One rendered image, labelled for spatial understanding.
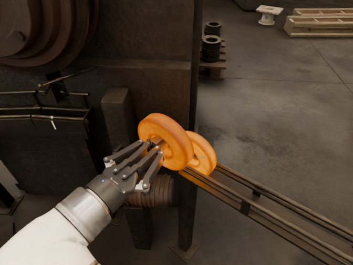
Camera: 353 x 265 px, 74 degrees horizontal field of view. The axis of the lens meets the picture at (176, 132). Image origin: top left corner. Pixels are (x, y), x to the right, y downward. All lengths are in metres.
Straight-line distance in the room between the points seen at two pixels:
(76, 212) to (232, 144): 1.46
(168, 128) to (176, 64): 0.36
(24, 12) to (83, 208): 0.44
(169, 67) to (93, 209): 0.52
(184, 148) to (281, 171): 1.26
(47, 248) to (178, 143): 0.29
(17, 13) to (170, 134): 0.43
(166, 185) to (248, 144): 1.06
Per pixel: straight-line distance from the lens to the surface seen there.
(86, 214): 0.44
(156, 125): 0.52
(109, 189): 0.46
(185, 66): 0.80
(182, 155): 0.53
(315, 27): 3.98
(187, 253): 1.30
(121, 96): 0.80
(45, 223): 0.45
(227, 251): 1.34
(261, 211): 0.64
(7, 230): 1.62
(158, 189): 0.85
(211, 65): 2.45
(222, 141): 1.78
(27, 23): 0.66
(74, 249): 0.43
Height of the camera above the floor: 1.23
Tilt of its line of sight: 43 degrees down
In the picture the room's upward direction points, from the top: straight up
